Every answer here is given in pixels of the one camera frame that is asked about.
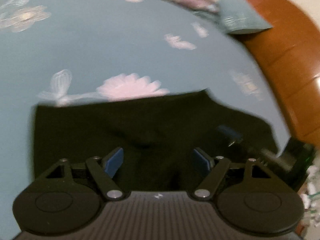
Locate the teal printed pillow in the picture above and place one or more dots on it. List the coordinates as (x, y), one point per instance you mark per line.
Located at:
(240, 15)

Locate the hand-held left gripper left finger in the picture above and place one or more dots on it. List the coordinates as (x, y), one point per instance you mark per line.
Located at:
(113, 162)

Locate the wooden headboard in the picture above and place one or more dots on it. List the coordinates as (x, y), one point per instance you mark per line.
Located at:
(287, 55)

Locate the bed with blue floral sheet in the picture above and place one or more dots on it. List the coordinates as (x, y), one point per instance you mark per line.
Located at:
(100, 50)

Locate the white crumpled clutter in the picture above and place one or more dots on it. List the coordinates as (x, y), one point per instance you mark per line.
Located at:
(311, 192)

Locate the black pants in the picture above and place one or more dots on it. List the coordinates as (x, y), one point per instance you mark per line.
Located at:
(125, 125)

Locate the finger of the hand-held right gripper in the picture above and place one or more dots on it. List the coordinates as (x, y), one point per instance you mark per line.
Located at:
(228, 132)

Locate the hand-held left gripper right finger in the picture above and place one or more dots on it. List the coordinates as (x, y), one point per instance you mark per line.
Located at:
(201, 161)

